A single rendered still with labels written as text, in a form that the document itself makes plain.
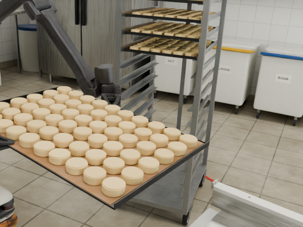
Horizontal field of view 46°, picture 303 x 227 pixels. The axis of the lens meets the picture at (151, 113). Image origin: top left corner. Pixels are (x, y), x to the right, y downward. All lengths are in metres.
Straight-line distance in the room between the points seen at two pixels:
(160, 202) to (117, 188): 1.48
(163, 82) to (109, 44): 0.80
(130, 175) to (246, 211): 0.33
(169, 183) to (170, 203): 0.22
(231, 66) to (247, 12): 0.86
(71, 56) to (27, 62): 4.39
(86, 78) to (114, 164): 0.60
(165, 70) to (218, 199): 3.45
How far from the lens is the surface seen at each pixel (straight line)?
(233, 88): 4.13
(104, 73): 1.30
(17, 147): 0.95
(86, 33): 4.52
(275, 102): 4.09
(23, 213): 2.43
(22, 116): 1.06
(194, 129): 1.92
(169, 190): 2.33
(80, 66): 1.38
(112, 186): 0.75
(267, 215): 0.95
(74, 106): 1.15
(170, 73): 4.33
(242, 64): 4.05
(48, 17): 1.43
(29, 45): 5.67
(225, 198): 0.97
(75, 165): 0.82
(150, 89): 2.53
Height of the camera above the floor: 1.40
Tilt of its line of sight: 20 degrees down
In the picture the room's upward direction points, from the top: 4 degrees clockwise
